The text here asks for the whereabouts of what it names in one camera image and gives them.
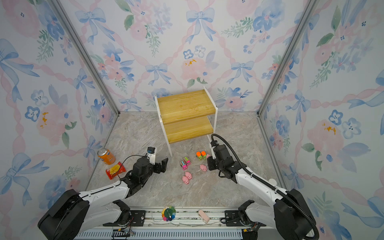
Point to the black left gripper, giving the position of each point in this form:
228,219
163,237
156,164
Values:
158,169

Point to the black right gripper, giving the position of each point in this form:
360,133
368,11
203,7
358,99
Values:
210,161

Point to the pink pig toy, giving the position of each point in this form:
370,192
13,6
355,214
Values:
203,168
188,175
185,180

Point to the orange green toy car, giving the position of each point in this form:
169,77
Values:
199,156
204,155

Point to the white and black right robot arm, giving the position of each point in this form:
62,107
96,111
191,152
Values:
286,211

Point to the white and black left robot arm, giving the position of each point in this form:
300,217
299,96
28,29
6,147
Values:
76,212

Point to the pink green toy car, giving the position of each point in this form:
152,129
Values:
187,161

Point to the colourful round disc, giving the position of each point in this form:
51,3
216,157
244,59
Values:
168,213

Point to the red snack packet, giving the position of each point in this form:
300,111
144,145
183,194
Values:
115,170

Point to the white round cap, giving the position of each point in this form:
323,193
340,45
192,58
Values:
273,182

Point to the orange soda can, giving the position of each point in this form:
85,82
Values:
106,156

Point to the pink eraser block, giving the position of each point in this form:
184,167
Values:
203,216

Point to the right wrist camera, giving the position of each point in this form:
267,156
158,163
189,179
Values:
213,153

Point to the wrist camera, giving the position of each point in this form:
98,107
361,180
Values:
151,155
213,153

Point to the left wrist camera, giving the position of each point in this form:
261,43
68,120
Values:
151,155

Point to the wooden two-tier shelf white frame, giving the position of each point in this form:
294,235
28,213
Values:
187,116

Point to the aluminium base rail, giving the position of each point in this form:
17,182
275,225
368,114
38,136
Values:
188,218

